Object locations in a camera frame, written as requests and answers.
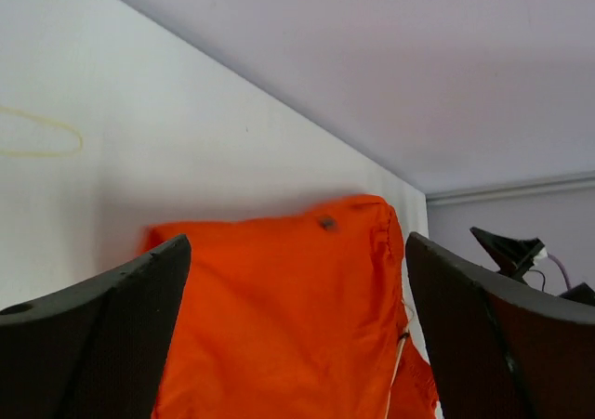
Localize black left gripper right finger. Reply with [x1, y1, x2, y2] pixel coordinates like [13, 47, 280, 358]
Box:
[405, 233, 594, 418]

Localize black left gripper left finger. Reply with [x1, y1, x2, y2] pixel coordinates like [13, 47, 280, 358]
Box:
[1, 235, 192, 418]

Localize orange shorts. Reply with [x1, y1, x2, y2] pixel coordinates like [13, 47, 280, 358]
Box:
[140, 195, 438, 418]

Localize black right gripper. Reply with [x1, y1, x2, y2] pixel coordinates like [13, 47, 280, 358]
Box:
[469, 227, 595, 306]

